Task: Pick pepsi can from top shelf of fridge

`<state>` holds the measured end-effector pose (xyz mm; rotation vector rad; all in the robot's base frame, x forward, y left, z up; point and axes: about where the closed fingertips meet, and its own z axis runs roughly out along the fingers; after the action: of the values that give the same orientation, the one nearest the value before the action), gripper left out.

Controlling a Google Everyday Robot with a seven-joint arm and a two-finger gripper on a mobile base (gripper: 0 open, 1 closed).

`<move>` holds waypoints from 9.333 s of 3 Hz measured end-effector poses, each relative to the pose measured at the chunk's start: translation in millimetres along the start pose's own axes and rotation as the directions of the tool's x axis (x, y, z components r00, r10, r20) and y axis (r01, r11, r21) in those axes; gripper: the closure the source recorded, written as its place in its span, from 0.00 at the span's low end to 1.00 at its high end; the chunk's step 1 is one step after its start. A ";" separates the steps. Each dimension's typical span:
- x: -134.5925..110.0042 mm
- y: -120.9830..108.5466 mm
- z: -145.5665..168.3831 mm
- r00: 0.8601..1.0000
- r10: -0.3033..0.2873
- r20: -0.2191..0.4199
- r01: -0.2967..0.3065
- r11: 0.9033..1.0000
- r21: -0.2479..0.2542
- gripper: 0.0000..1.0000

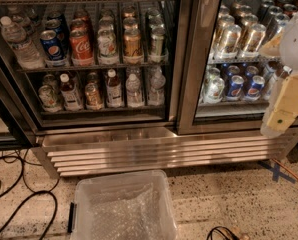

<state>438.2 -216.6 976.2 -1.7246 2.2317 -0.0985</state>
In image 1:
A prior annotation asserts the gold soda can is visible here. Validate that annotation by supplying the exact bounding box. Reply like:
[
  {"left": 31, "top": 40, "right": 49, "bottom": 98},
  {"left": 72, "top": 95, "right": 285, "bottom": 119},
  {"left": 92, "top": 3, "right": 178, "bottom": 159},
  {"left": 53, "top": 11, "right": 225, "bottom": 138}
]
[{"left": 123, "top": 28, "right": 143, "bottom": 64}]

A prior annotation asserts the small clear water bottle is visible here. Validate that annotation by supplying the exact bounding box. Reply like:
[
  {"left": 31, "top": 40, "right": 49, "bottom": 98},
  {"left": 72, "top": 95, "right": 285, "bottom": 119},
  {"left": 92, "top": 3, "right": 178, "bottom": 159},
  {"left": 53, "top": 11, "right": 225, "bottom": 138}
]
[{"left": 126, "top": 73, "right": 144, "bottom": 108}]

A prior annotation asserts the black floor cable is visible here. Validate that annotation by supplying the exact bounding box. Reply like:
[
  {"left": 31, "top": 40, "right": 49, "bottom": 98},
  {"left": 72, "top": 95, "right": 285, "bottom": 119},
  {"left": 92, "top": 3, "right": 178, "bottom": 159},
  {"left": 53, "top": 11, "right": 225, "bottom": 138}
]
[{"left": 0, "top": 148, "right": 61, "bottom": 240}]

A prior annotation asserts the front pepsi can middle shelf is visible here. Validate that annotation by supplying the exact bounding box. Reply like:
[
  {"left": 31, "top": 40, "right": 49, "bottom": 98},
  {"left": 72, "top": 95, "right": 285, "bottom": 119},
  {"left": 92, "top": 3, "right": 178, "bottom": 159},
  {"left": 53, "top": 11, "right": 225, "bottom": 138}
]
[{"left": 40, "top": 30, "right": 65, "bottom": 61}]

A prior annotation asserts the bubble wrap sheet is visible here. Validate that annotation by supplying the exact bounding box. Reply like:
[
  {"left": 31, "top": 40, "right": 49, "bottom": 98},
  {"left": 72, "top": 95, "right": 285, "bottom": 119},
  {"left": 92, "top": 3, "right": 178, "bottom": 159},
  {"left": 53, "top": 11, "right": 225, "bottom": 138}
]
[{"left": 91, "top": 183, "right": 163, "bottom": 240}]

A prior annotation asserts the white green can right door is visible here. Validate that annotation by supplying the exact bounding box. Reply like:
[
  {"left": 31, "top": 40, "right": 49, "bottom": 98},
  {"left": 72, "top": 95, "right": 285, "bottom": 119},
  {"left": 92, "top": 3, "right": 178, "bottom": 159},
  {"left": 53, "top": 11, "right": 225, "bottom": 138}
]
[{"left": 204, "top": 77, "right": 225, "bottom": 104}]

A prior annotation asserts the silver green soda can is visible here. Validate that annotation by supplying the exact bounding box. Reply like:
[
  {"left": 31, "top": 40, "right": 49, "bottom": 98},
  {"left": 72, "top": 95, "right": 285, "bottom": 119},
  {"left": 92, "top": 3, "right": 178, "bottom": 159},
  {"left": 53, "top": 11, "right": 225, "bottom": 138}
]
[{"left": 149, "top": 27, "right": 166, "bottom": 63}]

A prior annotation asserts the black cable bundle bottom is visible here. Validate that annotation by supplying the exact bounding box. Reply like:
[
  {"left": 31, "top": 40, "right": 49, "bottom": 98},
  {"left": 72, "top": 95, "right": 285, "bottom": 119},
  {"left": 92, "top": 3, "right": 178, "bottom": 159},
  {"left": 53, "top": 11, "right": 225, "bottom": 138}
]
[{"left": 206, "top": 226, "right": 240, "bottom": 240}]

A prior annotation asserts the green white soda can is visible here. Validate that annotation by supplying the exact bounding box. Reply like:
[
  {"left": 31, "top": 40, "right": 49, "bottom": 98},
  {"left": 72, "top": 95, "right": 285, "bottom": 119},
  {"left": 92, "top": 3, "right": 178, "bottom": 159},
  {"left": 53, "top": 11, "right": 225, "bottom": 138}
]
[{"left": 97, "top": 29, "right": 119, "bottom": 65}]

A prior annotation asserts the red coca-cola can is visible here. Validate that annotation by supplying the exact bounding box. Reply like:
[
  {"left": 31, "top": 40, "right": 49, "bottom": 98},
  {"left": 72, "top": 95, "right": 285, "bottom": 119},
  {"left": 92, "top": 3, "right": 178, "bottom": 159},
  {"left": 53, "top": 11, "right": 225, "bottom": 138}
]
[{"left": 69, "top": 30, "right": 93, "bottom": 66}]

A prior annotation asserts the clear bottle lower right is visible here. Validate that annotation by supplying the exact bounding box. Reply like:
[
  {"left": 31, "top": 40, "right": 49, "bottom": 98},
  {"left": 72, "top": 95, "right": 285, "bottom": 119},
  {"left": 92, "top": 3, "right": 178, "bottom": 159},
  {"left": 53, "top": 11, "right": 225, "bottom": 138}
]
[{"left": 148, "top": 67, "right": 166, "bottom": 106}]

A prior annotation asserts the clear plastic storage bin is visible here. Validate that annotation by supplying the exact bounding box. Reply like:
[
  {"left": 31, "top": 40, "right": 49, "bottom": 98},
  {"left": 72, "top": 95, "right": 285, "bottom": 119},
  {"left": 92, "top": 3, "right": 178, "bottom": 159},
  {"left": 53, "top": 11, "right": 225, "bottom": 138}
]
[{"left": 70, "top": 170, "right": 178, "bottom": 240}]

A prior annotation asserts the dark juice bottle white cap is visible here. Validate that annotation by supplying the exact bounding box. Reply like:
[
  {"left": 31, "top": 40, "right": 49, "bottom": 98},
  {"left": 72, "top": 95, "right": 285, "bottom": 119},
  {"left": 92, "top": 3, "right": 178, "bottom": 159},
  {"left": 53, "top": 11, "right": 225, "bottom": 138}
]
[{"left": 106, "top": 69, "right": 123, "bottom": 108}]

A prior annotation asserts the brown tea bottle white label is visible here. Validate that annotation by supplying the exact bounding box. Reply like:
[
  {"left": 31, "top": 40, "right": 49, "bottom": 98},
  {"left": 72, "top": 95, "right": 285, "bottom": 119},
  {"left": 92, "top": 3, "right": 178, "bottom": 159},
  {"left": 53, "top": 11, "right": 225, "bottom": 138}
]
[{"left": 60, "top": 73, "right": 83, "bottom": 111}]

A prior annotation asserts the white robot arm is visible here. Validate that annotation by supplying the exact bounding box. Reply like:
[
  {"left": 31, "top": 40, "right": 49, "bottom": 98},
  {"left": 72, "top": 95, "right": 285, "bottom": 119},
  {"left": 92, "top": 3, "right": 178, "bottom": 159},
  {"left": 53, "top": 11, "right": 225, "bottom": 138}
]
[{"left": 259, "top": 11, "right": 298, "bottom": 138}]

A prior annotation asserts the left pepsi can right door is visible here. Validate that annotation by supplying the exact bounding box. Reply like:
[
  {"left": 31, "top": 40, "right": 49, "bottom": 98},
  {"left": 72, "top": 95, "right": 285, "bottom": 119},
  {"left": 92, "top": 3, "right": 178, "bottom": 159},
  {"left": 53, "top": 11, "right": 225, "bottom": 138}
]
[{"left": 226, "top": 75, "right": 244, "bottom": 101}]

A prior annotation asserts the orange floor cable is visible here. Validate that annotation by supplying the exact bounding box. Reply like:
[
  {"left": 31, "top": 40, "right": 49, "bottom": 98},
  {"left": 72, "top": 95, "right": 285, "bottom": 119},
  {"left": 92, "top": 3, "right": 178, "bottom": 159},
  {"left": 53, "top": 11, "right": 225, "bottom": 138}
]
[{"left": 272, "top": 158, "right": 298, "bottom": 196}]

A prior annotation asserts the stainless steel glass-door fridge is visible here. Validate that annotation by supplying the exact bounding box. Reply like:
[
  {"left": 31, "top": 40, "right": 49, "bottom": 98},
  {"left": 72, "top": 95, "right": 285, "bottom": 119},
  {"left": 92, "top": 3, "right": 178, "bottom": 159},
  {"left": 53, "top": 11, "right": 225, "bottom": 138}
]
[{"left": 0, "top": 0, "right": 298, "bottom": 177}]

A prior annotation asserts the green label can lower shelf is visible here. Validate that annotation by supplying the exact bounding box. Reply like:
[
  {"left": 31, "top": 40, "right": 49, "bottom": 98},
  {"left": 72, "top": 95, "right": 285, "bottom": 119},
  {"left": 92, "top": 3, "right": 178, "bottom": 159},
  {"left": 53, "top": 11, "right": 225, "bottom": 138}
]
[{"left": 38, "top": 85, "right": 62, "bottom": 113}]

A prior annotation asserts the pepsi can door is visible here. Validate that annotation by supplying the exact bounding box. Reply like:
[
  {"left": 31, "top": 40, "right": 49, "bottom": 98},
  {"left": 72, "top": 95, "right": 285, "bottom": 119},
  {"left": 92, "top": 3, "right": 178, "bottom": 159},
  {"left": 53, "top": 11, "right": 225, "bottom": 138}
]
[
  {"left": 244, "top": 75, "right": 265, "bottom": 100},
  {"left": 226, "top": 75, "right": 244, "bottom": 101}
]

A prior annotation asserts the gold can door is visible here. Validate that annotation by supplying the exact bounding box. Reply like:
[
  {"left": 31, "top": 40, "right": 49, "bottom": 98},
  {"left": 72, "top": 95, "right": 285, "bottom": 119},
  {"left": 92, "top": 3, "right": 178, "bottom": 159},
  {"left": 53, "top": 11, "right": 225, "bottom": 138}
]
[
  {"left": 238, "top": 23, "right": 266, "bottom": 58},
  {"left": 216, "top": 24, "right": 242, "bottom": 59}
]

